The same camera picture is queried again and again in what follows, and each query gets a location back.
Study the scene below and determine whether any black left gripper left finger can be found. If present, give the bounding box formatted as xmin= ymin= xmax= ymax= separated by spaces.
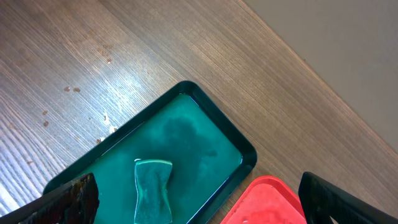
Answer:
xmin=1 ymin=173 xmax=100 ymax=224

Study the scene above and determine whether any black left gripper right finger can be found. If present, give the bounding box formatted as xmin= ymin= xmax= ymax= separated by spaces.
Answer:
xmin=298 ymin=172 xmax=397 ymax=224

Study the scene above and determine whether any green yellow sponge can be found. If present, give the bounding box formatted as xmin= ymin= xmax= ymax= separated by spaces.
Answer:
xmin=134 ymin=159 xmax=173 ymax=224

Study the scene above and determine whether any red plastic tray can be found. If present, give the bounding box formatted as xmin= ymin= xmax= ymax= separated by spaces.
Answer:
xmin=221 ymin=175 xmax=306 ymax=224

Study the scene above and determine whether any dark green tray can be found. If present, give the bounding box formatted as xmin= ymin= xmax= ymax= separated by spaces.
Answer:
xmin=44 ymin=81 xmax=257 ymax=223

